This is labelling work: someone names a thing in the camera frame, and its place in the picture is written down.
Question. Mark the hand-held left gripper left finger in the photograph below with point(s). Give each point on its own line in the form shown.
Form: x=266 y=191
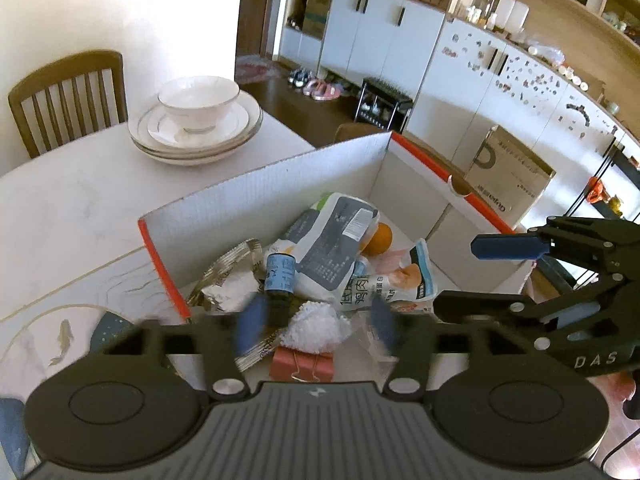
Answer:
x=252 y=322

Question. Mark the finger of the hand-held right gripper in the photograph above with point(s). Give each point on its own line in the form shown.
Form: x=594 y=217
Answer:
x=480 y=306
x=510 y=247

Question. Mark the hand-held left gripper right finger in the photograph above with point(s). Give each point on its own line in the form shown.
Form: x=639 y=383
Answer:
x=385 y=325

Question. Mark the clear packet with blue print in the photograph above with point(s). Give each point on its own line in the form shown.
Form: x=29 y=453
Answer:
x=362 y=341

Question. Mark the silver foil snack packet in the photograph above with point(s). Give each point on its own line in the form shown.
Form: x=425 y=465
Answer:
x=260 y=355
x=230 y=285

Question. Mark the small blue bottle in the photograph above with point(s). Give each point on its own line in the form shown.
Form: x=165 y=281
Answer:
x=279 y=280

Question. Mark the white and orange food packet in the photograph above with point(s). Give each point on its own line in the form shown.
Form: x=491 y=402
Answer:
x=410 y=280

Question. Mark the white fluffy ball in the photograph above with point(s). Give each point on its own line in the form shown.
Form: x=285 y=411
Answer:
x=315 y=327

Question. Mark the orange fruit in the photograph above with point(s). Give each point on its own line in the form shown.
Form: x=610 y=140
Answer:
x=380 y=240

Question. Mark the grey and white food packet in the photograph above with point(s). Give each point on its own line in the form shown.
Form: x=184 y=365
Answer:
x=325 y=250

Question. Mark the orange white cardboard box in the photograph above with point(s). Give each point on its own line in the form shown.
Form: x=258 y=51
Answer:
x=250 y=195

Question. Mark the marble patterned desktop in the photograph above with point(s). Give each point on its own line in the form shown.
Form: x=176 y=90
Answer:
x=75 y=210

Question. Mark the person's right hand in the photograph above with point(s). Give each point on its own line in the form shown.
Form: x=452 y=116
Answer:
x=620 y=387

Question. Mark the brown cardboard box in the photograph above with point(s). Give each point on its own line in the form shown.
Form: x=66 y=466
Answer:
x=510 y=180

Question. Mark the black stand with orange clamp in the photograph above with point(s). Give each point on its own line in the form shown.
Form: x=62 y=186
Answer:
x=597 y=195

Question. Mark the white cabinet with stickers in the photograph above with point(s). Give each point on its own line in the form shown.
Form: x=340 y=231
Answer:
x=500 y=90

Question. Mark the large white plate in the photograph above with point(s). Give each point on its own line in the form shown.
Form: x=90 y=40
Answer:
x=200 y=161

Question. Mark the round-backed wooden chair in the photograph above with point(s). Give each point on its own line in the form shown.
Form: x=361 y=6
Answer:
x=355 y=132

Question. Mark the small white plate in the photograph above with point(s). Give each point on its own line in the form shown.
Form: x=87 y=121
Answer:
x=232 y=127

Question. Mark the black shoe rack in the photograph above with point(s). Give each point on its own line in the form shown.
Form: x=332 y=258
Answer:
x=385 y=92

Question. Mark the stack of white dishes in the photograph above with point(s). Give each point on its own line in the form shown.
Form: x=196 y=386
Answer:
x=254 y=119

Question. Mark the white bowl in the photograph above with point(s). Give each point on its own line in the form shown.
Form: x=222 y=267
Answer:
x=200 y=105

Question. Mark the white plastic canister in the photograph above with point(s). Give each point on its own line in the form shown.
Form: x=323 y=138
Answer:
x=510 y=12

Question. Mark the pair of pink slippers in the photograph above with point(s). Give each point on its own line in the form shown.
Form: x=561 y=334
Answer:
x=325 y=90

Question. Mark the large glass jar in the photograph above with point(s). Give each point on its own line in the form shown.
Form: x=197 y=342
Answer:
x=485 y=2

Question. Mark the pair of dark sneakers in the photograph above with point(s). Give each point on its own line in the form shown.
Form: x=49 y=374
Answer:
x=300 y=77

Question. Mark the door mat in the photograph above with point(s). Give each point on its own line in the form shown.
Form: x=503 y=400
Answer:
x=255 y=69

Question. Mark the cardboard storage box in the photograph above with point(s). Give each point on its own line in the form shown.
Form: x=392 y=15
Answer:
x=316 y=12

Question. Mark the brown entrance door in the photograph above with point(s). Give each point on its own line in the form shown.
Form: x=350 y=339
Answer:
x=255 y=10

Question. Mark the slatted wooden chair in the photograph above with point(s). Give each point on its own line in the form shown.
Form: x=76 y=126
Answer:
x=65 y=67

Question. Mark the white wall cabinet unit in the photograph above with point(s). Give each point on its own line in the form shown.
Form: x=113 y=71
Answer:
x=380 y=35

